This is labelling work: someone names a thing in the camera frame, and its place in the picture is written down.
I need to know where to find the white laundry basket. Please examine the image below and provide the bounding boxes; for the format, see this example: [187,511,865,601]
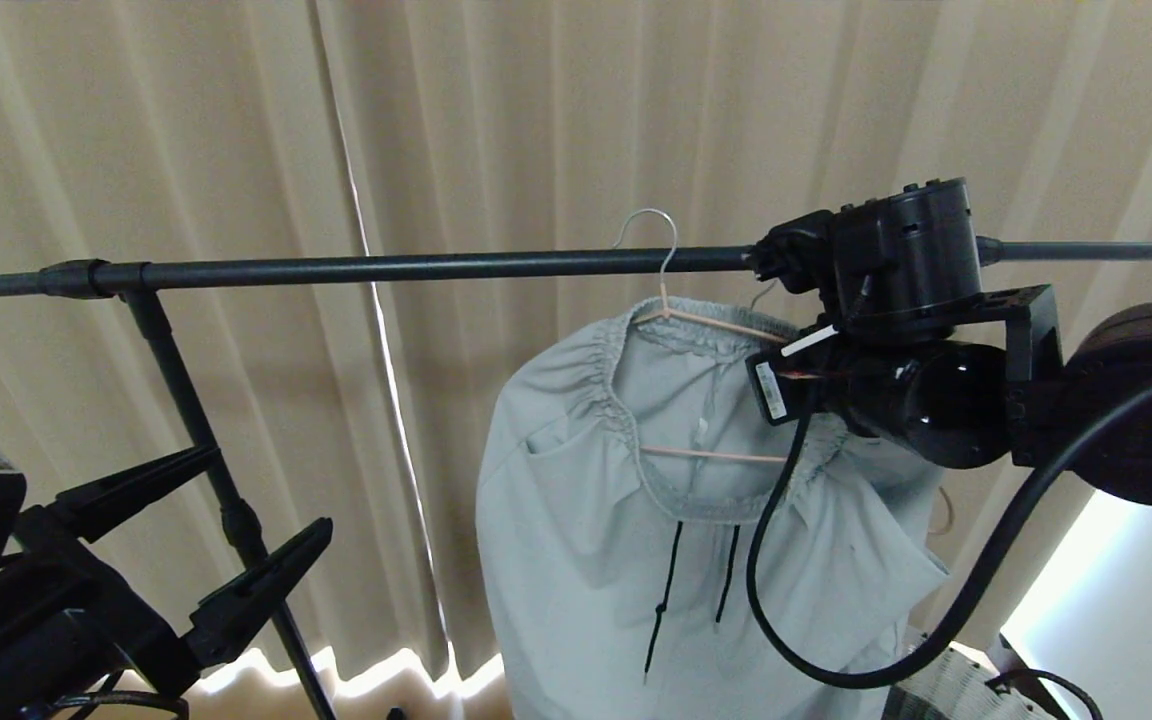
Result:
[886,640,1102,720]

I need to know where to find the pink clothes hanger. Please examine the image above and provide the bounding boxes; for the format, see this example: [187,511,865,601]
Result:
[614,208,792,466]

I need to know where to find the pale grey shorts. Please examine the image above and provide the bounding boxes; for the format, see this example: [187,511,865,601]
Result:
[476,298,952,720]

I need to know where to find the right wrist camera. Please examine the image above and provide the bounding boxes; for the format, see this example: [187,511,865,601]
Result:
[754,210,837,296]

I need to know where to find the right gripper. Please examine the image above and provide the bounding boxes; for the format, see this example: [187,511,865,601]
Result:
[746,335,1015,471]

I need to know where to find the black clothes rack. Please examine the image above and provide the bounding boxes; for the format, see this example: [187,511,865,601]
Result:
[0,238,1152,720]

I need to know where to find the black cable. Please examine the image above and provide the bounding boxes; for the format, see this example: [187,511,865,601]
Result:
[36,688,189,720]
[744,355,1152,691]

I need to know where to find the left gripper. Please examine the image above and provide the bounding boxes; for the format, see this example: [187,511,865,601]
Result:
[0,445,335,720]

